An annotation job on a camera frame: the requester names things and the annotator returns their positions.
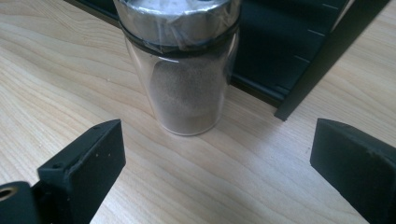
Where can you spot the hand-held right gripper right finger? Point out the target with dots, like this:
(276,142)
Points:
(355,168)

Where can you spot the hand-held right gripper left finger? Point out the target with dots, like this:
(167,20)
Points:
(90,165)

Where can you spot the silver-lid jar with grey powder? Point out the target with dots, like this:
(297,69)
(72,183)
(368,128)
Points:
(183,93)

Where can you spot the black two-tier metal rack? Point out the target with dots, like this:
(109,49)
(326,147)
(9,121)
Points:
(280,46)

